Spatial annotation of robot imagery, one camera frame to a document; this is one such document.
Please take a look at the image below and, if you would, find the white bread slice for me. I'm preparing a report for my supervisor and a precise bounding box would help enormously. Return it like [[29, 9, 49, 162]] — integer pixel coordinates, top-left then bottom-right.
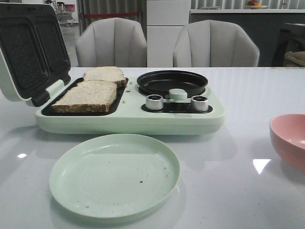
[[83, 66, 127, 87], [51, 80, 117, 113]]

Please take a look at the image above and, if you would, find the green breakfast maker lid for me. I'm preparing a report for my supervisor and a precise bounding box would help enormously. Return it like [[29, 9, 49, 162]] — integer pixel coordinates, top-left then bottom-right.
[[0, 3, 71, 107]]

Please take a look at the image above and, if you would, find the pink bowl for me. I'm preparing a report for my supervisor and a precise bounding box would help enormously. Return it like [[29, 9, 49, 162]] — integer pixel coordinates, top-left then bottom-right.
[[269, 114, 305, 171]]

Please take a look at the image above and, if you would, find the green breakfast maker base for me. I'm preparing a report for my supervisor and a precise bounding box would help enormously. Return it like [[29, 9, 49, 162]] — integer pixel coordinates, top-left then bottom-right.
[[36, 76, 225, 135]]

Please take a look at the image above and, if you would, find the left silver control knob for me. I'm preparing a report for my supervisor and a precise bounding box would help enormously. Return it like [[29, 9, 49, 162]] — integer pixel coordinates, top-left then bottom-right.
[[145, 94, 163, 111]]

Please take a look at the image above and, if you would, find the silver control knob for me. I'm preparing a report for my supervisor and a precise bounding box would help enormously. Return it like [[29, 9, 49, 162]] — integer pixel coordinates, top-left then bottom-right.
[[145, 94, 163, 111], [191, 95, 209, 112]]

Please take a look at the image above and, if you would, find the black round frying pan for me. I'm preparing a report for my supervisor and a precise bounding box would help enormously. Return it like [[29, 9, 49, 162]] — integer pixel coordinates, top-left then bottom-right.
[[137, 70, 208, 98]]

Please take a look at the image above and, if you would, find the right silver control knob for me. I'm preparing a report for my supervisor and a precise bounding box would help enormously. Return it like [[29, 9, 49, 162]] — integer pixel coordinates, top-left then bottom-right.
[[191, 95, 209, 112]]

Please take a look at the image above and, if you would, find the light green round plate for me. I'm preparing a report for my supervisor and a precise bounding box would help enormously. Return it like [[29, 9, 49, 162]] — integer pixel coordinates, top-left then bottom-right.
[[49, 134, 181, 222]]

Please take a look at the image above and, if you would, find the left grey upholstered chair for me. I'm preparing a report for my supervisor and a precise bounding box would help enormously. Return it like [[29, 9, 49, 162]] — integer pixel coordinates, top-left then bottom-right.
[[76, 18, 147, 67]]

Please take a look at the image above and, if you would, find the grey upholstered chair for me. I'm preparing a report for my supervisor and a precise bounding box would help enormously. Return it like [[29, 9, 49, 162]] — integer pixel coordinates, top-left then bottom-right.
[[173, 20, 260, 67], [76, 18, 147, 67]]

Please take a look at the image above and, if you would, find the right grey upholstered chair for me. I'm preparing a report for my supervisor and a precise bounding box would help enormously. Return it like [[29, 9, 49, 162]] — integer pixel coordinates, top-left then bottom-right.
[[173, 20, 260, 67]]

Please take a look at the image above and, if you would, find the white cabinet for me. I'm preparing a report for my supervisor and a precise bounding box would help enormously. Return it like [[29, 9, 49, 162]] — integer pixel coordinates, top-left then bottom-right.
[[147, 0, 191, 67]]

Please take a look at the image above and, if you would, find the grey counter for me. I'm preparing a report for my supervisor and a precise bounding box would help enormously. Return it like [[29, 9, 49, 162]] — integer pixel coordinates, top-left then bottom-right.
[[190, 9, 305, 67]]

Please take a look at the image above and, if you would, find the fruit plate on counter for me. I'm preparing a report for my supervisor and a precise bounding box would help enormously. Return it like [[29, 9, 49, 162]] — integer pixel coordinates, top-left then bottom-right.
[[245, 0, 268, 10]]

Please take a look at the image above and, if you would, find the green round pan handle knob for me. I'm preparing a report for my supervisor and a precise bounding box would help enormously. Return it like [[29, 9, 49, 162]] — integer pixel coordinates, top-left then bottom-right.
[[165, 88, 188, 100]]

